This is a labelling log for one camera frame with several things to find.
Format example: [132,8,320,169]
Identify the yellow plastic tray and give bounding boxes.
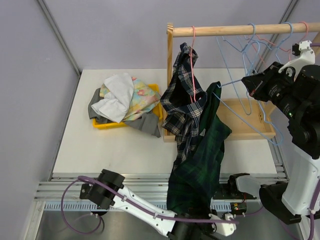
[91,83,165,131]

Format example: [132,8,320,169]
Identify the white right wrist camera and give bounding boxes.
[278,40,316,77]

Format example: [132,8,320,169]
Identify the dark green plaid skirt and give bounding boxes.
[166,81,232,215]

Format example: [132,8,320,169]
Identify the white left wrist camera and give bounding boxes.
[208,213,237,237]

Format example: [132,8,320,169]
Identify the navy white plaid skirt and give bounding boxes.
[160,42,207,169]

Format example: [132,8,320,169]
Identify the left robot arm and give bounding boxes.
[77,169,217,240]

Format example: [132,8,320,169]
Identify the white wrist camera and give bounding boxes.
[278,40,316,77]
[208,213,237,237]

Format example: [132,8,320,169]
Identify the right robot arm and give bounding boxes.
[226,61,320,225]

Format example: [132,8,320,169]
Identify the blue wire hanger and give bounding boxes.
[259,22,294,66]
[233,23,260,116]
[216,37,284,146]

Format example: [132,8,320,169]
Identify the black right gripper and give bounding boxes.
[244,62,306,122]

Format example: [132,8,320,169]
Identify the pink wire hanger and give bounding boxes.
[255,21,310,65]
[189,25,198,104]

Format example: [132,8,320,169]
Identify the aluminium mounting rail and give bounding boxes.
[33,139,293,213]

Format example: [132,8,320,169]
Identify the white grey garment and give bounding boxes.
[91,72,135,123]

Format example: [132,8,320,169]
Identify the pastel floral garment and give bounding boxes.
[104,76,160,122]

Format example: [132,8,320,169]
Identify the wooden clothes rack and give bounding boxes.
[166,22,320,141]

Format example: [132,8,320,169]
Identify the grey pleated skirt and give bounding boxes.
[87,88,161,138]

